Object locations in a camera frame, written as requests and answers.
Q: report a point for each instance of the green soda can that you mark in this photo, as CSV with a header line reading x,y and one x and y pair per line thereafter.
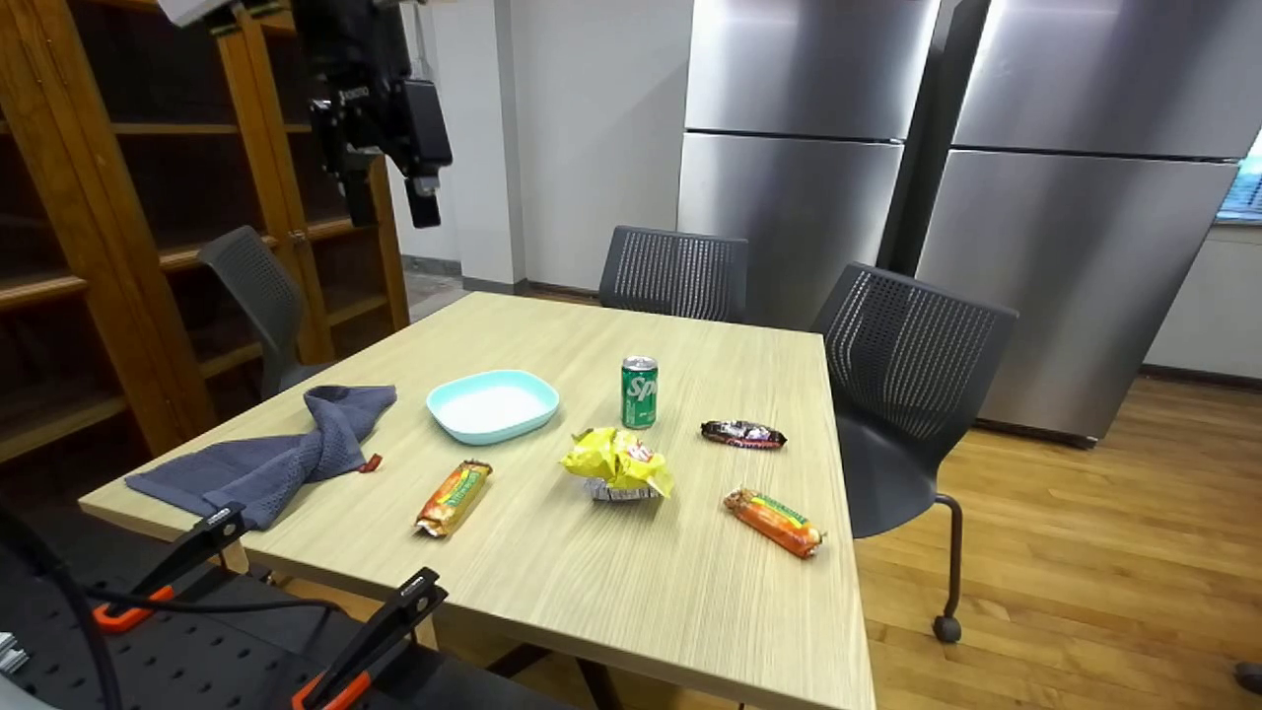
x,y
639,394

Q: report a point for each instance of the wooden shelf cabinet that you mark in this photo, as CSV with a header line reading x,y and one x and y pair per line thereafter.
x,y
148,247

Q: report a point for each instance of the stainless steel refrigerator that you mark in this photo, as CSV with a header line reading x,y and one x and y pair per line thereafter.
x,y
1085,217
799,158

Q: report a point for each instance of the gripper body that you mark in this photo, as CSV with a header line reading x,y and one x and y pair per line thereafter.
x,y
355,59

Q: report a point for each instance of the grey mesh chair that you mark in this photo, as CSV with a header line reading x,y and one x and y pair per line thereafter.
x,y
258,296
902,394
675,274

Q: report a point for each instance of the small red tag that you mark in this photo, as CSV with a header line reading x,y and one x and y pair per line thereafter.
x,y
371,462

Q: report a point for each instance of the dark brown candy wrapper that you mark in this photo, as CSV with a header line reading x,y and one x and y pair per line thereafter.
x,y
742,434

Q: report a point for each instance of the light blue plate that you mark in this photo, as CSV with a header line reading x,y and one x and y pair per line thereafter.
x,y
492,406

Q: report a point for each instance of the window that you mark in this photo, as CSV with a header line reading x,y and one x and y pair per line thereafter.
x,y
1244,187

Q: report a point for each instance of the yellow snack bag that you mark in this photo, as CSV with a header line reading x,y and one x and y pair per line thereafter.
x,y
616,459

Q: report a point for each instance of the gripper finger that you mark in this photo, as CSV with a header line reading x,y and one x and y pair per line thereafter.
x,y
359,192
428,123

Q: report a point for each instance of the orange candy bar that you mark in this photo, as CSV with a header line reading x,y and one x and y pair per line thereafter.
x,y
774,523
454,498

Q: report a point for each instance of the grey-blue towel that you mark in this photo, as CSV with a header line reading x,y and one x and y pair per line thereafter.
x,y
261,468

